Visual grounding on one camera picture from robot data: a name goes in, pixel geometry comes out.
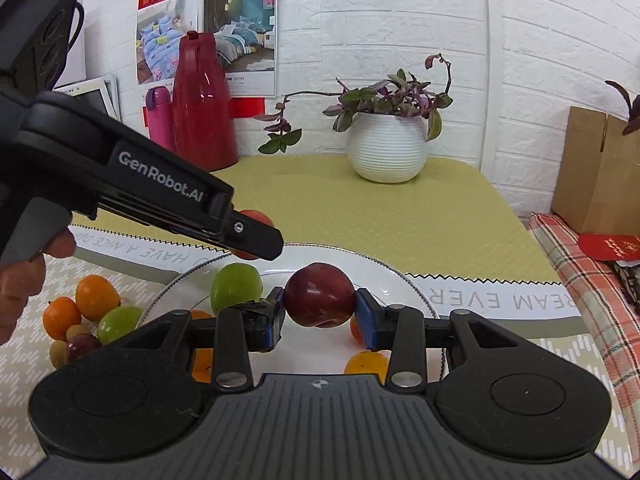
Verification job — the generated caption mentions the plaid cloth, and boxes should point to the plaid cloth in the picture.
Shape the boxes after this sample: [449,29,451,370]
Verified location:
[527,212,640,403]

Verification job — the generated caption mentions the potted plant white pot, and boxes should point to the potted plant white pot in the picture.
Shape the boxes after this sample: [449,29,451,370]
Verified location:
[254,53,455,184]

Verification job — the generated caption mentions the yellow orange fruit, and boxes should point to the yellow orange fruit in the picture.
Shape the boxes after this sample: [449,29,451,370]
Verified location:
[344,351,391,379]

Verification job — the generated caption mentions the dark red plum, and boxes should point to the dark red plum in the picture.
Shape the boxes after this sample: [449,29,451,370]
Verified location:
[284,262,357,329]

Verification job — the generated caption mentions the large green mango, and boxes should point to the large green mango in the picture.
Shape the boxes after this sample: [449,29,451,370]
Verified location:
[210,262,264,313]

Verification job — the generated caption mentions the red paper strip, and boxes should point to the red paper strip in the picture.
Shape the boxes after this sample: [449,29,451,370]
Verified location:
[231,97,266,121]

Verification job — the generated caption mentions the purple leaf plant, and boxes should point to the purple leaf plant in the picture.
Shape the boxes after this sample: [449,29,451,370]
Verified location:
[604,80,640,136]

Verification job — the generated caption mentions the dark patterned cloth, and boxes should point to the dark patterned cloth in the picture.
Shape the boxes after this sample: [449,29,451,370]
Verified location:
[612,260,640,293]

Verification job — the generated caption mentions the patterned tablecloth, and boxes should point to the patterned tablecloth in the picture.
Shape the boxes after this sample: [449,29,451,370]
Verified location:
[0,154,640,477]

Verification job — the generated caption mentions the white appliance with screen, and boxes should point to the white appliance with screen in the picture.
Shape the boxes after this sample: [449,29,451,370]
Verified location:
[50,74,121,122]

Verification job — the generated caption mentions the white plate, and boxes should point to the white plate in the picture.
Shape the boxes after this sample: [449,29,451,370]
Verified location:
[134,243,446,383]

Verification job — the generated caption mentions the green apple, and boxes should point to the green apple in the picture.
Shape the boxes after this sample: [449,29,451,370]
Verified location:
[97,306,143,345]

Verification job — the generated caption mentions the wall poster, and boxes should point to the wall poster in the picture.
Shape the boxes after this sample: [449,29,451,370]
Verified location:
[136,0,278,99]

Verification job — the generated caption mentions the white wall pipe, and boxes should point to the white wall pipe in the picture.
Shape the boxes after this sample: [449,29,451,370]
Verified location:
[477,0,493,176]

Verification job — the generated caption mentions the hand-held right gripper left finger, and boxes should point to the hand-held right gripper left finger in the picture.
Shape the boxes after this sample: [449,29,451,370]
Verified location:
[120,287,287,394]

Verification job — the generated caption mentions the large orange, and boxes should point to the large orange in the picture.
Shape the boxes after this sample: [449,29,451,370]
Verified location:
[190,347,217,384]

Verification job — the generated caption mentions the cardboard box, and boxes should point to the cardboard box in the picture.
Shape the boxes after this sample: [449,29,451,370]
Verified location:
[551,106,640,236]

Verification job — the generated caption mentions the person's left hand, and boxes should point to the person's left hand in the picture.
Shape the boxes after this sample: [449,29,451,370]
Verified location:
[0,231,77,347]

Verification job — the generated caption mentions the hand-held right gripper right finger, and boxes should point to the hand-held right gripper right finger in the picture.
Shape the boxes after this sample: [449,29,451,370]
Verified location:
[354,287,523,391]

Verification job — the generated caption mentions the dark red apple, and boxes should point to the dark red apple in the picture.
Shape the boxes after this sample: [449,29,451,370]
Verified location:
[65,333,103,364]

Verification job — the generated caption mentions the red thermos jug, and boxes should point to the red thermos jug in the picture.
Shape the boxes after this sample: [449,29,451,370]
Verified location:
[172,31,240,172]

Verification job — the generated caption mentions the red envelope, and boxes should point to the red envelope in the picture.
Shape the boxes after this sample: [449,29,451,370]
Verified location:
[577,232,640,264]

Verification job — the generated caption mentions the pink bottle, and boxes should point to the pink bottle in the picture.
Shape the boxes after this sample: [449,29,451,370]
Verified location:
[144,86,174,146]

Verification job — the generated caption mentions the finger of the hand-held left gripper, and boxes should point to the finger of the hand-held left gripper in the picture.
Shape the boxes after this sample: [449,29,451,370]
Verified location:
[219,208,285,262]

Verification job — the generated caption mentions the small red fruit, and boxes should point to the small red fruit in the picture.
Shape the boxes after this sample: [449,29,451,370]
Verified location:
[235,209,275,261]

